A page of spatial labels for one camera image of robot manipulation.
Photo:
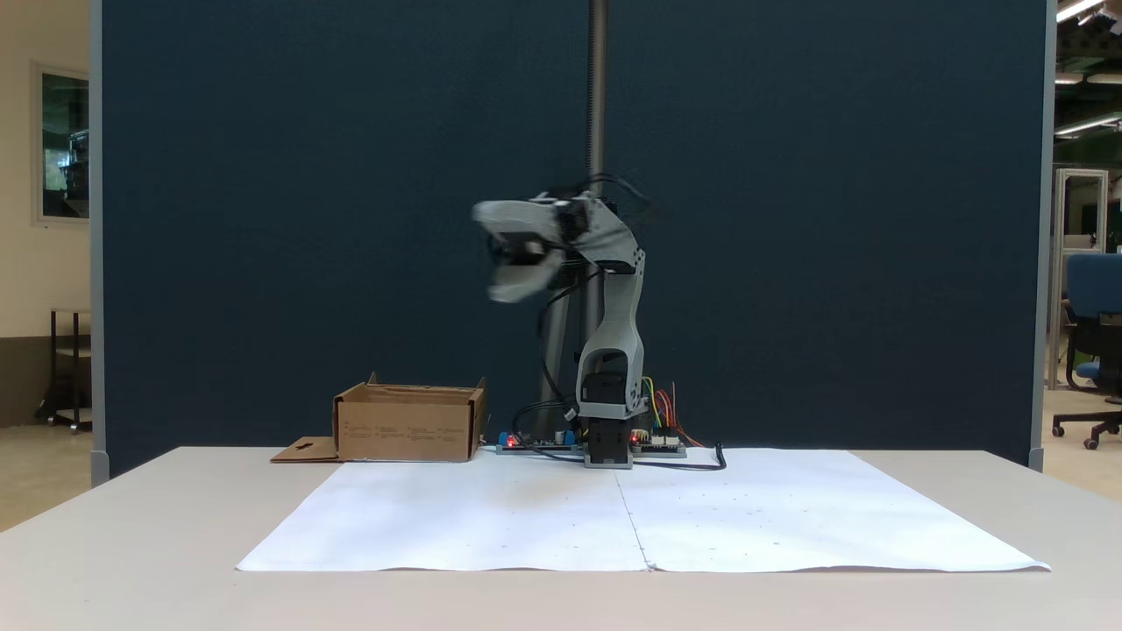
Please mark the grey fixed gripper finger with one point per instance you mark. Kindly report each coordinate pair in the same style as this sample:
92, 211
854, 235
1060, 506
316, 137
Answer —
517, 216

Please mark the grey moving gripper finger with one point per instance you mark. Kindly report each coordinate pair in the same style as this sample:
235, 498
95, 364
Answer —
521, 280

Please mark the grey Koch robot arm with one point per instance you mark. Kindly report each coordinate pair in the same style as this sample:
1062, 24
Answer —
614, 333

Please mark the black stand with metal pole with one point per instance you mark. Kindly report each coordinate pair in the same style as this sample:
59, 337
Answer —
596, 88

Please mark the circuit board with blue terminals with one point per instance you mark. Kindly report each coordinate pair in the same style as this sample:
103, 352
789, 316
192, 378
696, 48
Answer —
535, 445

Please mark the brown cardboard box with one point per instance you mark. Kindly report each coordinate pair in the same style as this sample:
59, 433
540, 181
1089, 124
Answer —
408, 429

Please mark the circuit board with white connectors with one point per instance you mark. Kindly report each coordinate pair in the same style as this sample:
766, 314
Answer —
659, 447

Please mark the white paper sheet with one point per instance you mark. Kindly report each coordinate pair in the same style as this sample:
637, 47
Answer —
473, 517
815, 526

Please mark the dark blue partition panel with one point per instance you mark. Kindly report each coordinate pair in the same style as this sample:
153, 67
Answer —
263, 175

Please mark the dark wheeled cart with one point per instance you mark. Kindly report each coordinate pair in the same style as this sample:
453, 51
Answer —
74, 368

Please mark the blue office chair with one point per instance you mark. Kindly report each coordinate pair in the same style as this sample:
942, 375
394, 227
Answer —
1096, 289

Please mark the ceiling strip light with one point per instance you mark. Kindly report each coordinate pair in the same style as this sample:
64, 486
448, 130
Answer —
1087, 124
1076, 9

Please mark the framed wall window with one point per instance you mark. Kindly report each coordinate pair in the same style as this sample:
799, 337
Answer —
66, 145

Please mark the aluminium frame cabinet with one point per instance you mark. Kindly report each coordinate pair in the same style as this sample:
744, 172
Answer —
1059, 263

